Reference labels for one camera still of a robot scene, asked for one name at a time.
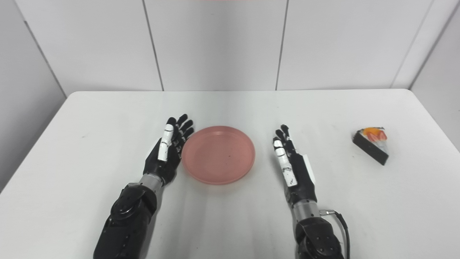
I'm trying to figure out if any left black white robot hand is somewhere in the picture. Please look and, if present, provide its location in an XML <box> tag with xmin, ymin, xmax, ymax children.
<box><xmin>143</xmin><ymin>114</ymin><xmax>195</xmax><ymax>186</ymax></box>

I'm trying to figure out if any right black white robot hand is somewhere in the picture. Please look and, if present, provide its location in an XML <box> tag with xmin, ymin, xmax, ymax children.
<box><xmin>272</xmin><ymin>124</ymin><xmax>318</xmax><ymax>208</ymax></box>

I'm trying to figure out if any pink round plate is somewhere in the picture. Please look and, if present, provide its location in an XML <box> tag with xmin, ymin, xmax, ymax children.
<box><xmin>181</xmin><ymin>126</ymin><xmax>256</xmax><ymax>185</ymax></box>

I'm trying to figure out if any chocolate cake slice with fruit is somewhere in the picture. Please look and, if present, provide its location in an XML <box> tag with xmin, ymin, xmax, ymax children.
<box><xmin>352</xmin><ymin>127</ymin><xmax>390</xmax><ymax>166</ymax></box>

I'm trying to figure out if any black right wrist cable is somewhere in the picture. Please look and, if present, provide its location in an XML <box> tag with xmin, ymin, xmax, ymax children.
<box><xmin>319</xmin><ymin>210</ymin><xmax>351</xmax><ymax>259</ymax></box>

